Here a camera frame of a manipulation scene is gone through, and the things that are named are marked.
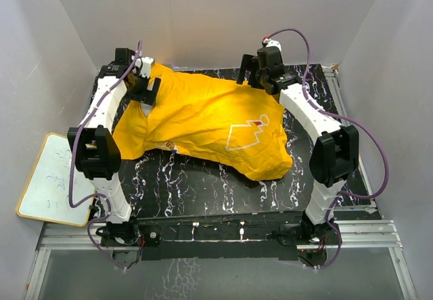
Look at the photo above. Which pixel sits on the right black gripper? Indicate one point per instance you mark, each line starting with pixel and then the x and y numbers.
pixel 249 63

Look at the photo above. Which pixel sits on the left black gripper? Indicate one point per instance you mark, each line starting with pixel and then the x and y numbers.
pixel 147 97

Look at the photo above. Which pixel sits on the yellow Pikachu pillowcase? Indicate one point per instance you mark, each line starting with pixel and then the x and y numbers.
pixel 211 119

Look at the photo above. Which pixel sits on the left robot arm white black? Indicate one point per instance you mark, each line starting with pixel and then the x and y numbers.
pixel 95 153

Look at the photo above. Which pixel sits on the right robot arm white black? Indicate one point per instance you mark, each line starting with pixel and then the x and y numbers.
pixel 336 147

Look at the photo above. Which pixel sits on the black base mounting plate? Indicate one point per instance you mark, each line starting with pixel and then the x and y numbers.
pixel 234 236

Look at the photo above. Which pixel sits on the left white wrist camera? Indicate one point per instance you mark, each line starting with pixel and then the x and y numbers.
pixel 144 67

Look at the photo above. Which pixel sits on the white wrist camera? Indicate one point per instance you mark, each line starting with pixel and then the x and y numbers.
pixel 144 67
pixel 268 42

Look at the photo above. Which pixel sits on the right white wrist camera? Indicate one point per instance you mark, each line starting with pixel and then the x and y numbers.
pixel 268 42

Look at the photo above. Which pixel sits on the small whiteboard wooden frame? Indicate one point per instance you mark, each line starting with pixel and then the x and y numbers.
pixel 45 196

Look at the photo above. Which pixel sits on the aluminium extrusion frame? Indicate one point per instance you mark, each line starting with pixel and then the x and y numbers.
pixel 368 264

